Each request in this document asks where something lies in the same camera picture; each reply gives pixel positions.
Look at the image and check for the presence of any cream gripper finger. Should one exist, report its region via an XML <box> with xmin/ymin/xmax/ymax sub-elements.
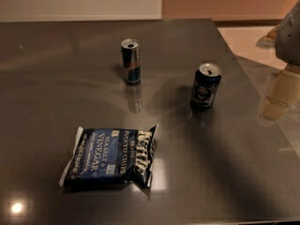
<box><xmin>260</xmin><ymin>64</ymin><xmax>300</xmax><ymax>121</ymax></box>
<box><xmin>256</xmin><ymin>26</ymin><xmax>278</xmax><ymax>49</ymax></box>

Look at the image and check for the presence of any blue kettle chips bag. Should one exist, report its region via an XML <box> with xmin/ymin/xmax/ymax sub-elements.
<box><xmin>59</xmin><ymin>126</ymin><xmax>158</xmax><ymax>188</ymax></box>

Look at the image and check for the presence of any slim redbull can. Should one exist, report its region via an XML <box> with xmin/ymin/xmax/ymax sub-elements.
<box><xmin>121</xmin><ymin>38</ymin><xmax>141</xmax><ymax>85</ymax></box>

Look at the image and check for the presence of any dark blue pepsi can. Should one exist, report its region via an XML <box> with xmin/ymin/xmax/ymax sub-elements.
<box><xmin>190</xmin><ymin>63</ymin><xmax>221</xmax><ymax>111</ymax></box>

